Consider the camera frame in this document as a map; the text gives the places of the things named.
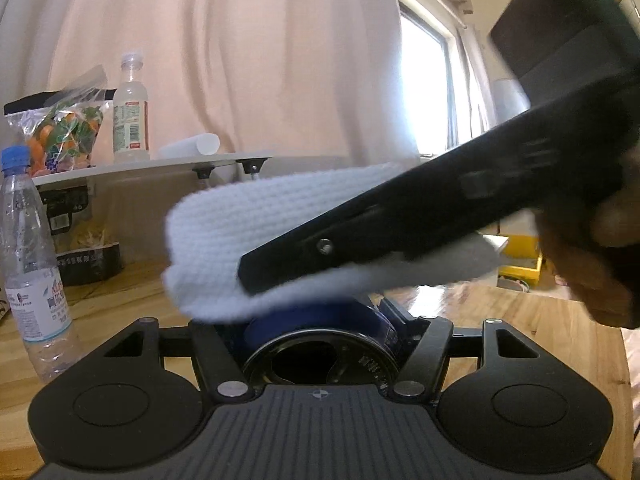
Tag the clear bag of fruit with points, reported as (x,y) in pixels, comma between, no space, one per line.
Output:
(65,135)

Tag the blue round container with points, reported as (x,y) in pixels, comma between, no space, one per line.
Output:
(372,360)

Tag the black cardboard box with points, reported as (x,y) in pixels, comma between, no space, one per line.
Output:
(90,262)

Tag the pale pink curtain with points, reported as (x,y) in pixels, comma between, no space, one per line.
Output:
(240,60)

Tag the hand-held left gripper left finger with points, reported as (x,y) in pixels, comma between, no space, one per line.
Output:
(211,352)

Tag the flat black box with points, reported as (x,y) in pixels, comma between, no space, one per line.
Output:
(30,101)

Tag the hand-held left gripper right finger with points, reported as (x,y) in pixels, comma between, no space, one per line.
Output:
(431,345)

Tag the white paper roll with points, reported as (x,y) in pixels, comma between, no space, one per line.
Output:
(189,146)

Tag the white knitted cloth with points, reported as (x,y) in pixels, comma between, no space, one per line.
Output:
(215,240)

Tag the person's right hand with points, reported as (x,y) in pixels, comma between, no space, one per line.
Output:
(595,270)

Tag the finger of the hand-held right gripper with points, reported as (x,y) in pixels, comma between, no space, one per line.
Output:
(400,220)

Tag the clear blue-capped water bottle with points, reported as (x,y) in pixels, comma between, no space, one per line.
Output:
(35,280)

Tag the yellow stand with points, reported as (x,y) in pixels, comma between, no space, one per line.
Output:
(522,260)

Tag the window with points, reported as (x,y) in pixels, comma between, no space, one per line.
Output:
(430,90)

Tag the white-capped red-label drink bottle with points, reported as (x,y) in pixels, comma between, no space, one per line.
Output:
(131,120)

